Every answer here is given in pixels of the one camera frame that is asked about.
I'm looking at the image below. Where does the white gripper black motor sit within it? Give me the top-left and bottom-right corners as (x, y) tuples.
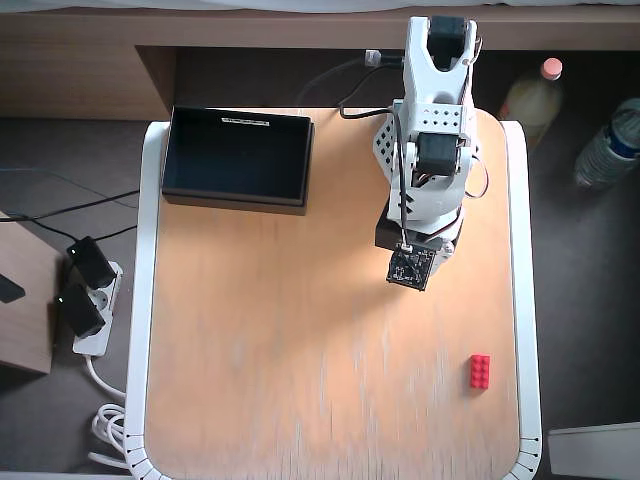
(375, 174), (465, 277)

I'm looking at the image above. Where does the red lego block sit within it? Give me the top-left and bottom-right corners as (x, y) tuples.
(468, 353), (492, 390)

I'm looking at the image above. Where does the black rectangular bin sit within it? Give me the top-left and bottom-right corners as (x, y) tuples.
(160, 103), (316, 217)

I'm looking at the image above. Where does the yellow juice bottle pink cap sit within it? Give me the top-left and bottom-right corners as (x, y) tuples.
(499, 57), (566, 149)

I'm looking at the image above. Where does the clear plastic water bottle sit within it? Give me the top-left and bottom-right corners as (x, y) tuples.
(573, 97), (640, 190)

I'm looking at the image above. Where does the white box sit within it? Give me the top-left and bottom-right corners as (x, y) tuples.
(547, 420), (640, 480)

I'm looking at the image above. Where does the black power adapter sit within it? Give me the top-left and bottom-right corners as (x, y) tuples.
(66, 235), (117, 290)
(53, 283), (107, 337)

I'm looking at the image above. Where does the white power strip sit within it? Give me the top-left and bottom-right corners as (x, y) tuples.
(72, 259), (124, 357)

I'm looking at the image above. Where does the flat black object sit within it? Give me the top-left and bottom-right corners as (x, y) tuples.
(0, 272), (26, 305)

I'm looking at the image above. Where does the black camera circuit board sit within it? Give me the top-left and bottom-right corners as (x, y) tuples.
(386, 241), (434, 293)

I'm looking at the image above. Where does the black cable grey connector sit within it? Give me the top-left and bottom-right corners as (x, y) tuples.
(297, 48), (405, 109)

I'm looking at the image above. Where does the white table edge frame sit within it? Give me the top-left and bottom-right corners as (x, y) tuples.
(123, 119), (544, 480)

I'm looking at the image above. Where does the thin black floor cable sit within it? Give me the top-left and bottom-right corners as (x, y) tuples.
(0, 167), (139, 209)

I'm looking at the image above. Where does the white power strip cable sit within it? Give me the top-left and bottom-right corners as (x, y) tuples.
(85, 352), (132, 471)

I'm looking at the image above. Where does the thick black floor cable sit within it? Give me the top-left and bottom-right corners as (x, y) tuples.
(0, 189), (140, 224)

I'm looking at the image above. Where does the brown wooden furniture frame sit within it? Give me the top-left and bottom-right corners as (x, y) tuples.
(0, 7), (640, 121)

